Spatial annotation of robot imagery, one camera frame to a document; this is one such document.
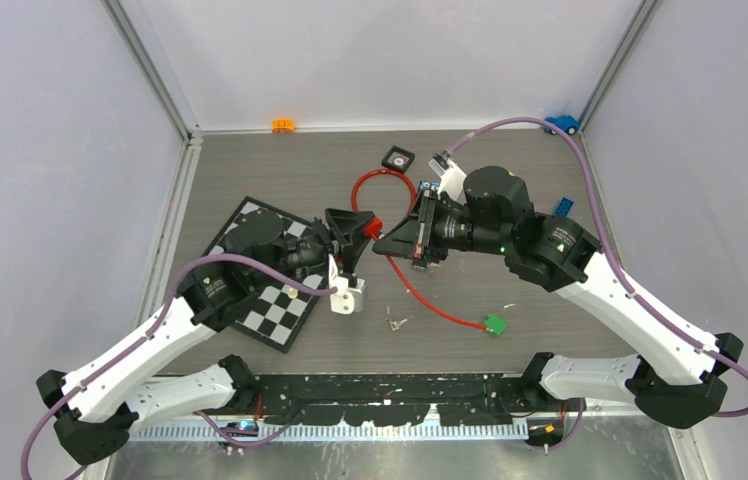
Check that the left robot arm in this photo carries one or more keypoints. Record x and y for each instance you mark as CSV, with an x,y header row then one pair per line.
x,y
96,408

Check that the black square framed box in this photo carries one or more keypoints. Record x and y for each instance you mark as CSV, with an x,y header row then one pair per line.
x,y
398,159

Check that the silver keys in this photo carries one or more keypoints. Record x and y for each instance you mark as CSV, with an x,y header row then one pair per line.
x,y
394,322

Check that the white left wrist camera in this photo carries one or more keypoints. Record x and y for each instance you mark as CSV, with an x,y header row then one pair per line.
x,y
349,290

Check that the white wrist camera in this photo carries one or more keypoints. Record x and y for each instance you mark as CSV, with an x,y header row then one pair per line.
x,y
451,176
349,290

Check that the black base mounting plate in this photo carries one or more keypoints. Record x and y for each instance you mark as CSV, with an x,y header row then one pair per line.
x,y
392,400

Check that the dark green cube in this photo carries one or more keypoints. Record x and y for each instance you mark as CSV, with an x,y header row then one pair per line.
x,y
494,325

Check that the black white checkerboard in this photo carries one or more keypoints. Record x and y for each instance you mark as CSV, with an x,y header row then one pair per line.
x,y
275,318

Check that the blue toy car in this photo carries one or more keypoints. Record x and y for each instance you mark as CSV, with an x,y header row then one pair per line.
x,y
567,123

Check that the red cable lock chrome cylinder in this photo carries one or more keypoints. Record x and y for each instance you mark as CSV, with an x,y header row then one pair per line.
x,y
389,194

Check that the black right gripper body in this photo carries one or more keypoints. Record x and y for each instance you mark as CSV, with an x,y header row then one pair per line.
x,y
424,244

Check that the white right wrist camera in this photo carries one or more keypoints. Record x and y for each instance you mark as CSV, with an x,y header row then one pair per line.
x,y
451,176

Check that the small black cable padlock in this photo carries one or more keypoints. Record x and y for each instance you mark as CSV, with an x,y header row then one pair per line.
x,y
424,266

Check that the blue lego brick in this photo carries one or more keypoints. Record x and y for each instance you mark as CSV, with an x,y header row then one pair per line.
x,y
563,207

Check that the orange toy car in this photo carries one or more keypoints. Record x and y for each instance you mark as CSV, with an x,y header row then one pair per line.
x,y
283,125

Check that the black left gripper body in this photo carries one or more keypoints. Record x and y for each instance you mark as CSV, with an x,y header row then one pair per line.
x,y
347,248

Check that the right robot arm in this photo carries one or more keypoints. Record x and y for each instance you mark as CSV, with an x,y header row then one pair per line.
x,y
674,373

